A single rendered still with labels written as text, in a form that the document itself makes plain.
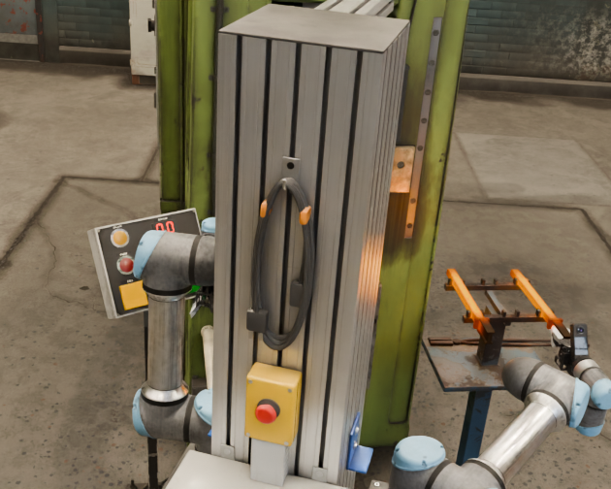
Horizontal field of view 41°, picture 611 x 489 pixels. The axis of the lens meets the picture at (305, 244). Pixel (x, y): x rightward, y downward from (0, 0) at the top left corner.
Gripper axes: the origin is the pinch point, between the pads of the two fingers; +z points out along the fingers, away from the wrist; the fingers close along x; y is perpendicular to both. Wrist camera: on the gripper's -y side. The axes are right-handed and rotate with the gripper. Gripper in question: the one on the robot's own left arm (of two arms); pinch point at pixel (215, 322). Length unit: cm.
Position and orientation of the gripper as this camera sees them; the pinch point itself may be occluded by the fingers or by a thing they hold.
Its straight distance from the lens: 253.4
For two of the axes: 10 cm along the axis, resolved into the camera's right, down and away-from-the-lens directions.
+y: -2.7, 4.2, -8.7
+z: -0.6, 8.9, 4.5
